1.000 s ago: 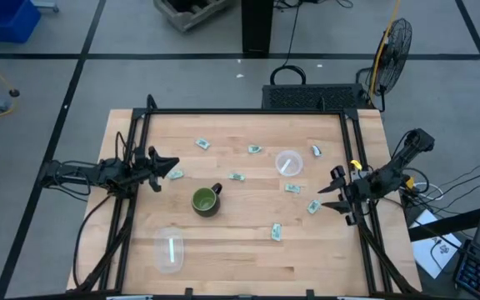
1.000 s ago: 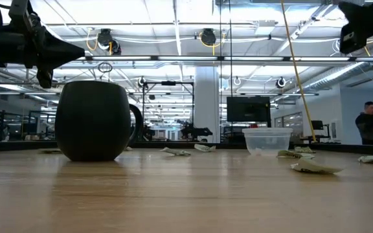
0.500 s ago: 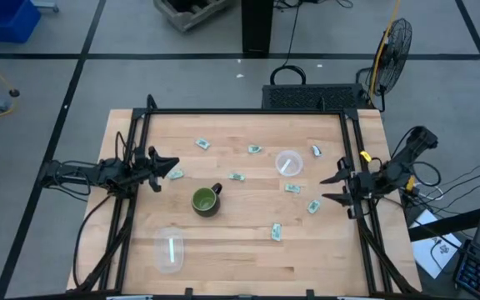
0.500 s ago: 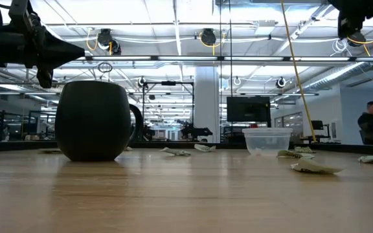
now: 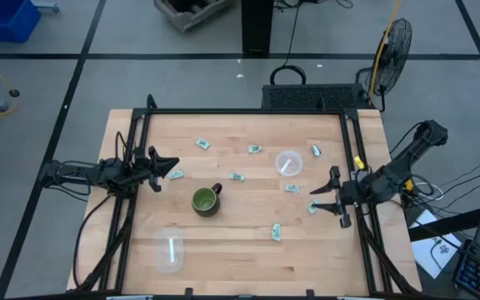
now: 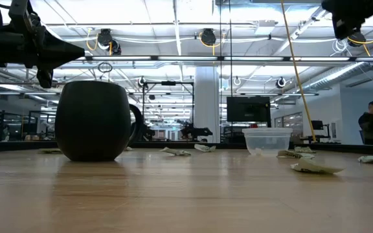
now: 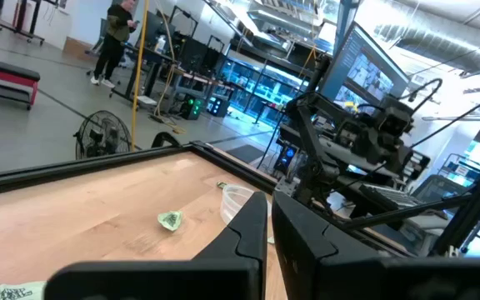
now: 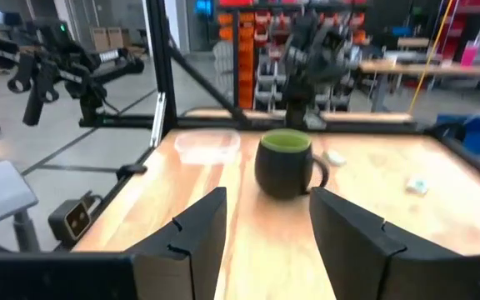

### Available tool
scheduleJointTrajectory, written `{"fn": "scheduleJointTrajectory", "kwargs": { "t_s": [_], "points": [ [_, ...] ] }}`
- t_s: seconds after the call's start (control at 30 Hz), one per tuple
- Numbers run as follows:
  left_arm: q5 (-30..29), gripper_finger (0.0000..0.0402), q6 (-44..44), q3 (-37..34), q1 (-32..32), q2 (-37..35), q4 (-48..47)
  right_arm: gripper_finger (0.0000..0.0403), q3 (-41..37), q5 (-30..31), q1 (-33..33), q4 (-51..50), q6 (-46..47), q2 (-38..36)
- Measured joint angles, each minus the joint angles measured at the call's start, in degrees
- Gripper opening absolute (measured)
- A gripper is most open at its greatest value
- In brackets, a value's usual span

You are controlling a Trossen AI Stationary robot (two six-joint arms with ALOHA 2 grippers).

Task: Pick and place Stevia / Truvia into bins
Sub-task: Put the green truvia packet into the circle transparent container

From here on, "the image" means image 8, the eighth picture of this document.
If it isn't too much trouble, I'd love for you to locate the green white sweetener packet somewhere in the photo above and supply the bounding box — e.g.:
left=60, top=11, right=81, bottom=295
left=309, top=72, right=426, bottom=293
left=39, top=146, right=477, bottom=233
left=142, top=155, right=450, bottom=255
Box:
left=405, top=177, right=429, bottom=196

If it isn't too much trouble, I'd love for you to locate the pink container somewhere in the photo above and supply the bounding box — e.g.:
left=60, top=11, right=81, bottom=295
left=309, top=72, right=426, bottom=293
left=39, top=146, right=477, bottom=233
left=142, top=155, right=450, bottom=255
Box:
left=460, top=40, right=479, bottom=67

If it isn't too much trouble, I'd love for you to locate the black aluminium table frame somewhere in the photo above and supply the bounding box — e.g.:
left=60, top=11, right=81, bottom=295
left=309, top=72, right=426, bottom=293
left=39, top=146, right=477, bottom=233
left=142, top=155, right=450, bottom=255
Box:
left=54, top=0, right=480, bottom=253

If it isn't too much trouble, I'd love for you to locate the shelf rack with orange bins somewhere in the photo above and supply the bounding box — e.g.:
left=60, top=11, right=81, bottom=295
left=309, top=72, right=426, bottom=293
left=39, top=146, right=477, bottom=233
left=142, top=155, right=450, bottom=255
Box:
left=217, top=0, right=370, bottom=112

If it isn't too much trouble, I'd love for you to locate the black mug green inside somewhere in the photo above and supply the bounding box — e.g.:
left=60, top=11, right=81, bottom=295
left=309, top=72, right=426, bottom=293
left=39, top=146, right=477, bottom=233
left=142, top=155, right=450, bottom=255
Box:
left=254, top=127, right=331, bottom=200

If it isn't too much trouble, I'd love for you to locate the black table-level camera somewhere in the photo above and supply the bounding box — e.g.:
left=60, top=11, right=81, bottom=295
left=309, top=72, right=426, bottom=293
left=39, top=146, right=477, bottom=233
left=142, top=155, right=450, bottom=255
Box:
left=47, top=198, right=93, bottom=247

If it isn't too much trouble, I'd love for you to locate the brown cardboard box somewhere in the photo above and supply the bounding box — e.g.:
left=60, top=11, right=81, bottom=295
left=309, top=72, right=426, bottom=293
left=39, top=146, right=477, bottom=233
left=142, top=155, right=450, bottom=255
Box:
left=107, top=27, right=124, bottom=49
left=89, top=27, right=110, bottom=53

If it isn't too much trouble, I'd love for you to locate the yellow hanging cable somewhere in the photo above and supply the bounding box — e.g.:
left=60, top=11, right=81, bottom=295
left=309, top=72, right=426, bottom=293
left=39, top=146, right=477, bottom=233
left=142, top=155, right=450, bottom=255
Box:
left=408, top=0, right=453, bottom=114

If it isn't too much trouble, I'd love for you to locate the white sweetener stick packet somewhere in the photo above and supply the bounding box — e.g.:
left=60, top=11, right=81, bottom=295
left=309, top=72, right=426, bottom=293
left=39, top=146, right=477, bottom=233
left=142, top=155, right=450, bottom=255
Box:
left=322, top=149, right=348, bottom=167

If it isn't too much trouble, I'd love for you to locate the wooden workbench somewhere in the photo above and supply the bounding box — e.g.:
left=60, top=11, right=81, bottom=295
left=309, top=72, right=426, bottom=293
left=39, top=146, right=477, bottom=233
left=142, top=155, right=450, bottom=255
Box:
left=358, top=57, right=480, bottom=113

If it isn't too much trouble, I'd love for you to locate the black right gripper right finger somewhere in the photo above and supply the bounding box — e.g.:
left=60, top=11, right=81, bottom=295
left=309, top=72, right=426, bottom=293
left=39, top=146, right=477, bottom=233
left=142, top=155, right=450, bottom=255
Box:
left=309, top=187, right=480, bottom=300

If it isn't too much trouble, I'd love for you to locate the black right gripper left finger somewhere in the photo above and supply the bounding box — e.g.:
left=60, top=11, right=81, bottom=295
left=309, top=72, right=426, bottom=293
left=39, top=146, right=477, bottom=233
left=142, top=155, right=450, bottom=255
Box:
left=125, top=187, right=228, bottom=300

